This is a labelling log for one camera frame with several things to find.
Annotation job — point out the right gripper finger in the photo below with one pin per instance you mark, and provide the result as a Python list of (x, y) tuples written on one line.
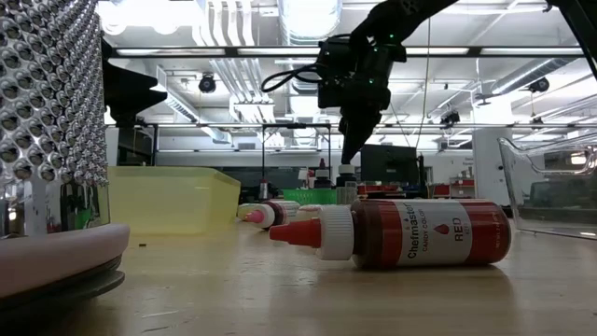
[(359, 135)]

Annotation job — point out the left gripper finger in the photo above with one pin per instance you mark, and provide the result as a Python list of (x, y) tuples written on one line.
[(126, 98)]

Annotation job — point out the dark colouring bottle black tip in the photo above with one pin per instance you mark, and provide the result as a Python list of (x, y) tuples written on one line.
[(346, 182)]

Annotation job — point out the pink capped colouring bottle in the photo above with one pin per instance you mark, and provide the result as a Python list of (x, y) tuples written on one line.
[(275, 214)]

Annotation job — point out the red food colouring bottle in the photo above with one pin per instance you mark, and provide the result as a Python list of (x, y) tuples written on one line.
[(420, 233)]

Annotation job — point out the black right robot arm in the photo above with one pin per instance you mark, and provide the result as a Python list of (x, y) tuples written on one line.
[(401, 14)]

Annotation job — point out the black monitor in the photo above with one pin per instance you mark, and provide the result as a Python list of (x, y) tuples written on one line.
[(389, 163)]

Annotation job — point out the pink and chrome toaster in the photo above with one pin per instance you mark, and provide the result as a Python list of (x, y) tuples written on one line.
[(46, 93)]

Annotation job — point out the green plastic basket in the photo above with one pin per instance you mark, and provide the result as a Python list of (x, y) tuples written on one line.
[(303, 196)]

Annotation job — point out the black ceiling spotlight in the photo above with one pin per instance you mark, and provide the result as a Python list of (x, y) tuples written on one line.
[(539, 85), (450, 117), (207, 83)]

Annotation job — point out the yellow translucent plastic bin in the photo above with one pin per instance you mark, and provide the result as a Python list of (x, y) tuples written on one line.
[(172, 200)]

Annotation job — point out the black overhead crossbeam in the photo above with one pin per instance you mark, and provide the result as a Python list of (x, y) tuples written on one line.
[(229, 51)]

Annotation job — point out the clear plastic bin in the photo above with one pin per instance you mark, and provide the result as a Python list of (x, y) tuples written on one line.
[(550, 219)]

